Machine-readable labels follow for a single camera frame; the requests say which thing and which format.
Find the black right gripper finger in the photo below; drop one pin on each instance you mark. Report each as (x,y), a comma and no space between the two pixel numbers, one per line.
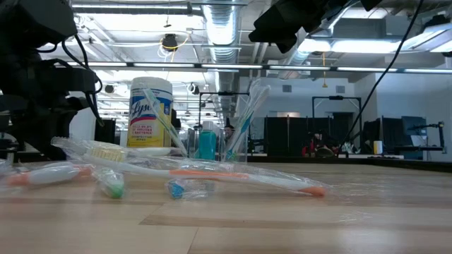
(287,46)
(279,26)

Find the dark blue toothbrush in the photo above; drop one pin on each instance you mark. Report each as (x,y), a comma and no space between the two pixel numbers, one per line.
(243,127)

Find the green toothbrush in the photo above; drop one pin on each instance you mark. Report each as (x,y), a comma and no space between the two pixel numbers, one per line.
(116,190)
(166,121)

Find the orange toothbrush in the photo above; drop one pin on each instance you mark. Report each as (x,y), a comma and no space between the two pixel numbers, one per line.
(53,174)
(212,174)

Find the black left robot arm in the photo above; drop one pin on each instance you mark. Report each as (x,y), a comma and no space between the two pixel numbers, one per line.
(35,88)

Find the long ceiling light strip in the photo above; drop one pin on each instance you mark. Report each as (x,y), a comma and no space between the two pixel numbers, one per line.
(229,66)

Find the person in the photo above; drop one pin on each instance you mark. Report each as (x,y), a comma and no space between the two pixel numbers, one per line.
(318,141)
(229,131)

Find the clear acrylic organizer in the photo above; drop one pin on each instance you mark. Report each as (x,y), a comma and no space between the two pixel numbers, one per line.
(192,141)

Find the white paper towel roll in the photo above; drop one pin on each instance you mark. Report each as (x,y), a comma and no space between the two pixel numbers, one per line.
(378,147)

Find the black computer monitor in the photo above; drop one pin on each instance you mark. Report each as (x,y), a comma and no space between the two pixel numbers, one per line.
(413,128)

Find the yellow Lysol wipes canister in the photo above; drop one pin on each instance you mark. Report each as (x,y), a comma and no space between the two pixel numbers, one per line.
(139,123)

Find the light blue toothbrush in wrapper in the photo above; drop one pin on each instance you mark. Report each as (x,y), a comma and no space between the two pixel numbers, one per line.
(175,190)

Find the black cabinet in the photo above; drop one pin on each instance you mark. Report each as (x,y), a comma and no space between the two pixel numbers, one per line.
(106,132)

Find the white round pillar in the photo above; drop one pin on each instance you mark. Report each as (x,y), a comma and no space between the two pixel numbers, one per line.
(83,123)

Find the silver spiral ceiling duct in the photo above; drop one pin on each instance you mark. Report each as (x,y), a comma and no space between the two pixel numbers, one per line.
(220,28)
(298,58)

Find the black partition wall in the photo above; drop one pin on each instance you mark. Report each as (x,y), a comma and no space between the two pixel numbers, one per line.
(282,134)

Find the black ceiling camera device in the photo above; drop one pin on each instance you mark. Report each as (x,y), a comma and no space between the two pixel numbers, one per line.
(169,42)

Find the black aluminium table frame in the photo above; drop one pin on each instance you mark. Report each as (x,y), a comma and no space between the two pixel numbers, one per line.
(423,165)

